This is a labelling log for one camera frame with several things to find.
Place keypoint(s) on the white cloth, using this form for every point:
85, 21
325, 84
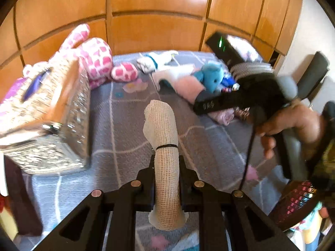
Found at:
172, 74

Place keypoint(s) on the purple box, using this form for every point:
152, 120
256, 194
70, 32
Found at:
13, 89

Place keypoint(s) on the blue plush toy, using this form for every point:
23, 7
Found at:
210, 77

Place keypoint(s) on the pink sequin dark cloth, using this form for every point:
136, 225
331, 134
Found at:
293, 201

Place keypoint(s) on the glittery gold storage box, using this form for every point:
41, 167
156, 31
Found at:
70, 104

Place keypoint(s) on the white plush with blue collar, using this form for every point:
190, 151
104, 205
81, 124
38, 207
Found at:
153, 60

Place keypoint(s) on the light blue printed cloth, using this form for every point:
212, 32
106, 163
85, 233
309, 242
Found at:
308, 230

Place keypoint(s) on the folded pink cloth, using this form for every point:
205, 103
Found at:
222, 116

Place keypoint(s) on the brown patterned cloth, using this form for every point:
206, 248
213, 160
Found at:
242, 113

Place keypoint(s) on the pink white giraffe plush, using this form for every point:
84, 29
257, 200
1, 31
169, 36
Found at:
96, 55

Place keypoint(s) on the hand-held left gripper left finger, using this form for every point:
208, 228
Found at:
145, 188

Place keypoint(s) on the blue white packet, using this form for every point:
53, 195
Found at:
230, 81

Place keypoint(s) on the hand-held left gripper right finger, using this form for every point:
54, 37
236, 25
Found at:
189, 188

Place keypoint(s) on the person's right hand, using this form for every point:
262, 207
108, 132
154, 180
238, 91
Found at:
293, 120

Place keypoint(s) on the wooden wardrobe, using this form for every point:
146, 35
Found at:
157, 13

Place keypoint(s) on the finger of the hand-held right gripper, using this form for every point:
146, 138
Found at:
217, 103

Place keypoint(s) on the beige mesh bandage roll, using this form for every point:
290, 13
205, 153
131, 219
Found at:
163, 125

